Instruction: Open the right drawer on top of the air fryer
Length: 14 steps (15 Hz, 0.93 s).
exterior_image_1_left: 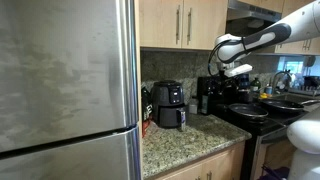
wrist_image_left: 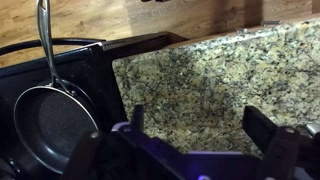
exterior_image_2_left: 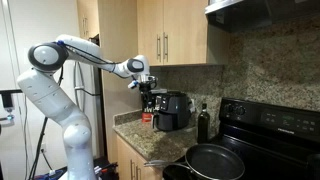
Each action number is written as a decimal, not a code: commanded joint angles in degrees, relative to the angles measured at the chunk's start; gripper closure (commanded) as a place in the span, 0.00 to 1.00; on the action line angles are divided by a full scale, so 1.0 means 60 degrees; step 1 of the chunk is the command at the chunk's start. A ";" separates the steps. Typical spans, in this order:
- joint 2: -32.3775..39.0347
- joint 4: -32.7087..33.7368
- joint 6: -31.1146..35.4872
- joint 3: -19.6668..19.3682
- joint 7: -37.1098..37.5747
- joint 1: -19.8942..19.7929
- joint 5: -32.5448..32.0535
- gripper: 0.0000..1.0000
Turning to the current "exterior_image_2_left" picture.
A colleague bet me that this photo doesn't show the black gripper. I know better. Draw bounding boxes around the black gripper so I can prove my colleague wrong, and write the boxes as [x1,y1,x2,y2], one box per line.
[138,81,158,109]

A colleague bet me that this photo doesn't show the steel bar handle wide door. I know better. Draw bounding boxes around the steel bar handle wide door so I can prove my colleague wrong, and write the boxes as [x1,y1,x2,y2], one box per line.
[163,32,169,63]

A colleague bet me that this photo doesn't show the wide wooden wall cabinet door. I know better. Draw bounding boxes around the wide wooden wall cabinet door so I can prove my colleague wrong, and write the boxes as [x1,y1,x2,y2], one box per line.
[163,0,210,65]

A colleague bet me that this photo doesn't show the black air fryer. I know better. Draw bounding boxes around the black air fryer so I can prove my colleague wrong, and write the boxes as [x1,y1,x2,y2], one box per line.
[152,91,193,132]

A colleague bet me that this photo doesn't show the red black printed container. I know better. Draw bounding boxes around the red black printed container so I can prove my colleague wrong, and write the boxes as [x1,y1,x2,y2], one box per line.
[141,99,155,124]

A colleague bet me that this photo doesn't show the grey refrigerator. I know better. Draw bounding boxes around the grey refrigerator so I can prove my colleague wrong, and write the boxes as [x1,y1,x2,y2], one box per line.
[71,59,104,159]

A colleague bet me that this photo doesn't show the wooden base cabinet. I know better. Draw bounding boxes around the wooden base cabinet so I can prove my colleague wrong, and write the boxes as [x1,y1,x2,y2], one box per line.
[115,134,164,180]

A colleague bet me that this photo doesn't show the dark glass oil bottle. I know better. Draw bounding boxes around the dark glass oil bottle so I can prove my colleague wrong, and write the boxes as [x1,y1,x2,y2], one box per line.
[196,102,211,145]

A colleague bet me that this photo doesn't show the tall wooden pantry cabinet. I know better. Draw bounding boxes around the tall wooden pantry cabinet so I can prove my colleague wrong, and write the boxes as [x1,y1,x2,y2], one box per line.
[76,0,143,164]

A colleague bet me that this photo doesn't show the black stove knob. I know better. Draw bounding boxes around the black stove knob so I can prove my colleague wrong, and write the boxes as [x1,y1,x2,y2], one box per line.
[235,105,247,116]
[223,103,234,114]

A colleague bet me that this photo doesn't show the black frying pan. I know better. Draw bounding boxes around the black frying pan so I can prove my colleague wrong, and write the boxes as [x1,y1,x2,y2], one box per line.
[143,143,246,180]

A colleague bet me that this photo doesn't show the black tripod leg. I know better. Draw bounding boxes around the black tripod leg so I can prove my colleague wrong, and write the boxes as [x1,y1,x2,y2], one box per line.
[28,116,49,180]

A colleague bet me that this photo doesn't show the black electric stove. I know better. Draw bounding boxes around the black electric stove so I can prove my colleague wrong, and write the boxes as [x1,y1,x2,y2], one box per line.
[162,97,320,180]

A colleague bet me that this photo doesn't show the range hood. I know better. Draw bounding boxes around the range hood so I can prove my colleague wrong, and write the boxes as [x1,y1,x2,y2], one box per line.
[204,0,320,33]

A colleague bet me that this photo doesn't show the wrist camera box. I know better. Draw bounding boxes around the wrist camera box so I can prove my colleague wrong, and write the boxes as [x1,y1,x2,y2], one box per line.
[146,75,159,86]

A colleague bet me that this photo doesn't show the steel bar handle narrow door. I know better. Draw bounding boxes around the steel bar handle narrow door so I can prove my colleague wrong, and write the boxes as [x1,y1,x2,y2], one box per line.
[156,33,162,62]

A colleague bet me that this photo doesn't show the base cabinet metal handle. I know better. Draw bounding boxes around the base cabinet metal handle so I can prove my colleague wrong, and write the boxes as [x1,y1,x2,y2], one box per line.
[129,159,135,180]
[134,163,141,180]

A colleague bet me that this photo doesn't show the narrow wooden wall cabinet door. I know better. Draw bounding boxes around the narrow wooden wall cabinet door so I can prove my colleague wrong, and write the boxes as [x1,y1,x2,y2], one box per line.
[137,0,165,66]

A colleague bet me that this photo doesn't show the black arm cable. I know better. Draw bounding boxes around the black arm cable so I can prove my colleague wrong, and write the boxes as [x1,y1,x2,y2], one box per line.
[56,39,138,83]

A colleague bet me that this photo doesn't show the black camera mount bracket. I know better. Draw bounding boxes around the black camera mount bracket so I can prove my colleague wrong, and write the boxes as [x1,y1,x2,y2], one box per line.
[0,88,24,123]

